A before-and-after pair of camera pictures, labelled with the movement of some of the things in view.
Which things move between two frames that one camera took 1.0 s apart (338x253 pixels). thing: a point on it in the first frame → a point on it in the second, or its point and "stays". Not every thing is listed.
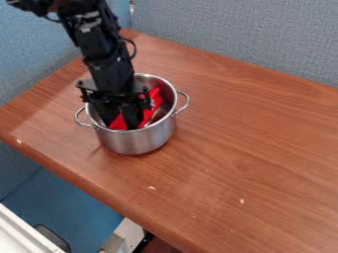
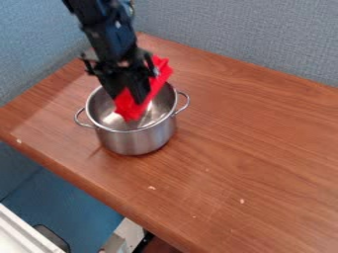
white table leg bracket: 126,238 stays
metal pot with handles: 151,137 stays
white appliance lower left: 20,237 stays
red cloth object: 119,123 → 130,108
